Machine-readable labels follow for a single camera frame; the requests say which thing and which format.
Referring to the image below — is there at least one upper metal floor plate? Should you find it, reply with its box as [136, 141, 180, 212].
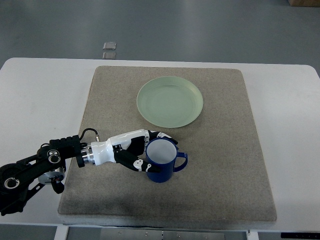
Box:
[103, 42, 117, 50]

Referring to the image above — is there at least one light green plate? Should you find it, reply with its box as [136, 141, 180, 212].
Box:
[136, 76, 204, 128]

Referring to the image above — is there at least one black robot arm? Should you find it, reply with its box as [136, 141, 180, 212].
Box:
[0, 128, 99, 216]

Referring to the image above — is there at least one beige felt mat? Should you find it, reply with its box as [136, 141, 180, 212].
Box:
[58, 66, 277, 228]

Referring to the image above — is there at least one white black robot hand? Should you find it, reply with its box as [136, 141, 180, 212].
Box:
[85, 129, 178, 173]

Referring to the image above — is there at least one cardboard box corner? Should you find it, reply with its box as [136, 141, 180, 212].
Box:
[288, 0, 320, 8]

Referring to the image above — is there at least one blue enamel cup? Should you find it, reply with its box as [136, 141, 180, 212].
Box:
[145, 138, 188, 183]

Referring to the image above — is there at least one white table frame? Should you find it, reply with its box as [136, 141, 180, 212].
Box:
[53, 225, 260, 240]

